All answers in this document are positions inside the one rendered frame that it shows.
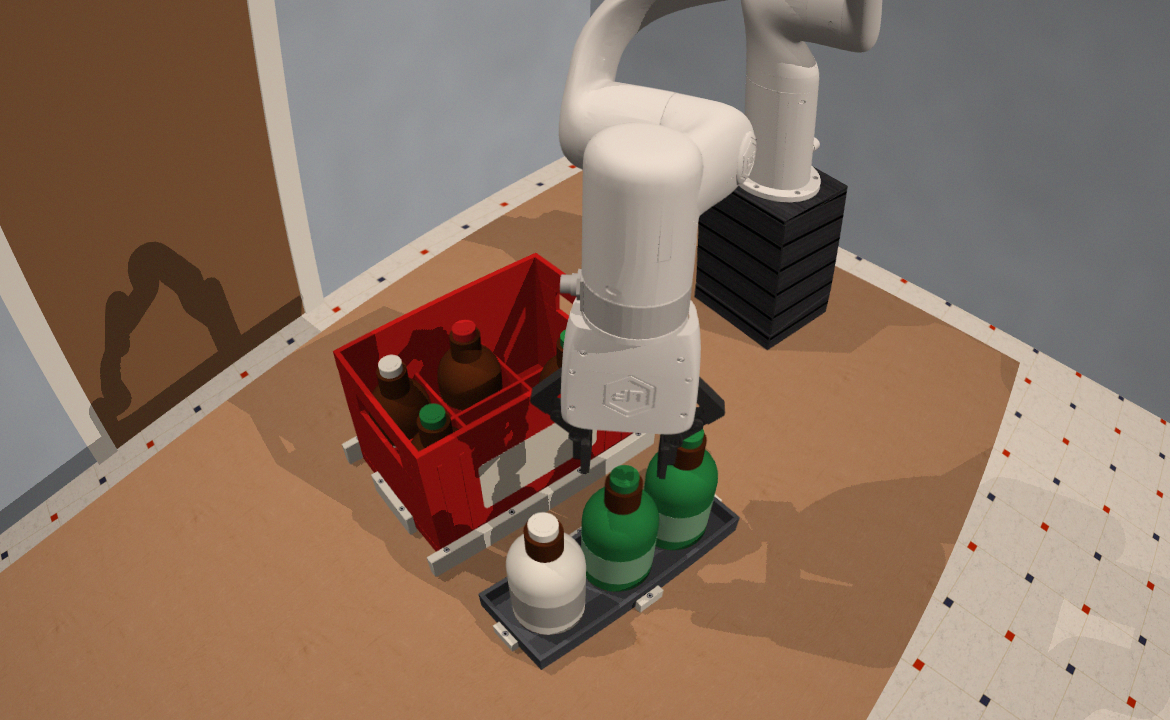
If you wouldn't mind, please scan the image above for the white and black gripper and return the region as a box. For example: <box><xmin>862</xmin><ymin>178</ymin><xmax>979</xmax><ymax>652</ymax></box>
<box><xmin>530</xmin><ymin>299</ymin><xmax>725</xmax><ymax>479</ymax></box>

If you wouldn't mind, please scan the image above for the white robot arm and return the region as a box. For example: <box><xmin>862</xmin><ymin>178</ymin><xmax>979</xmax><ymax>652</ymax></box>
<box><xmin>559</xmin><ymin>0</ymin><xmax>882</xmax><ymax>340</ymax></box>

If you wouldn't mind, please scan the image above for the cream bottle with grey label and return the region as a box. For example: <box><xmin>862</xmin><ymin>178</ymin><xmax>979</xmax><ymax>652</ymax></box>
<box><xmin>505</xmin><ymin>512</ymin><xmax>586</xmax><ymax>635</ymax></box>

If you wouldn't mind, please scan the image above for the green bottle with pale label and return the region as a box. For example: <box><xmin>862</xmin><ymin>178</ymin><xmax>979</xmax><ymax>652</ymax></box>
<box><xmin>644</xmin><ymin>428</ymin><xmax>718</xmax><ymax>550</ymax></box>

